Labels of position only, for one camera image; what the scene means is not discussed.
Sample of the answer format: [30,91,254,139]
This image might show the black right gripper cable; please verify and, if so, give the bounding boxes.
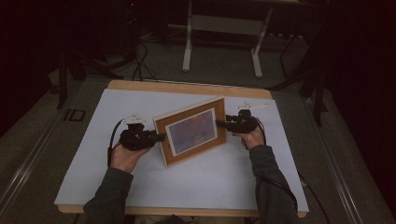
[254,119,299,214]

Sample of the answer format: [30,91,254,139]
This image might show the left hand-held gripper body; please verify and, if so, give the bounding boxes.
[119,113,157,152]

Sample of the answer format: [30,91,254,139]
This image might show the black floor socket box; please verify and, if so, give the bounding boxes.
[63,108,87,123]

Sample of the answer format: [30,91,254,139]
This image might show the white metal desk frame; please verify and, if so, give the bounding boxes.
[181,0,276,79]

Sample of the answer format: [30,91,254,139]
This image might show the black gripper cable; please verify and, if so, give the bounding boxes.
[106,119,125,169]
[254,119,299,214]

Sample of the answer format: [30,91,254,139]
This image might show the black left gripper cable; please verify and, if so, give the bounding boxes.
[106,119,125,169]

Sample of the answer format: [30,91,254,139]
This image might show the person's right hand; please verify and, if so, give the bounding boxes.
[240,124,266,150]

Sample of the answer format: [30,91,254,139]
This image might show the black floor cables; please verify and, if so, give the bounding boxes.
[131,39,159,82]

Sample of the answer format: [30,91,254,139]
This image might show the metal floor rail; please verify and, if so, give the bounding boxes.
[0,90,64,216]
[303,96,366,224]

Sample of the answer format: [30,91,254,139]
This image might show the black metal stand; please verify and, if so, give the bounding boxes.
[55,46,70,110]
[298,31,329,127]

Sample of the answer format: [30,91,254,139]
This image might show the wooden picture frame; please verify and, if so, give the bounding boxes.
[151,95,228,169]

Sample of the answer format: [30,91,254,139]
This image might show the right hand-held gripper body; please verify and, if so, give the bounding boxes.
[226,101,269,134]

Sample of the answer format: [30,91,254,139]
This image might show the white table mat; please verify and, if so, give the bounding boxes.
[54,88,310,213]

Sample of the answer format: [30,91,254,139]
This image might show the wooden table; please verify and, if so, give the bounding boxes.
[57,78,307,218]

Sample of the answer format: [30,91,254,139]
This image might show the black cable on floor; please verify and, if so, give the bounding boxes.
[298,172,332,224]

